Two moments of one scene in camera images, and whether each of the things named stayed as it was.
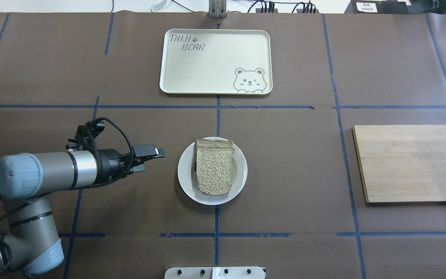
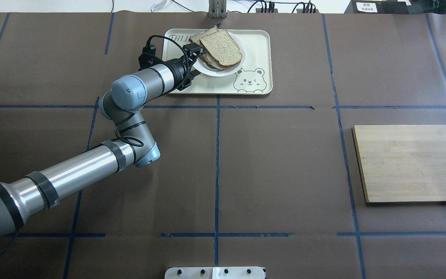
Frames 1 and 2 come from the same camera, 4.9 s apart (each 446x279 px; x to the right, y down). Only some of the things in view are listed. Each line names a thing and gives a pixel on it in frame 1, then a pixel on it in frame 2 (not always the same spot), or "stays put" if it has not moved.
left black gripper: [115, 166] → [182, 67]
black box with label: [378, 7] stays put
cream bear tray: [216, 61] stays put
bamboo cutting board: [412, 164] stays put
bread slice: [214, 169] → [222, 48]
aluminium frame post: [217, 9] stays put
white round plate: [187, 177] → [201, 68]
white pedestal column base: [225, 272] stays put
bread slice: [206, 143] → [206, 58]
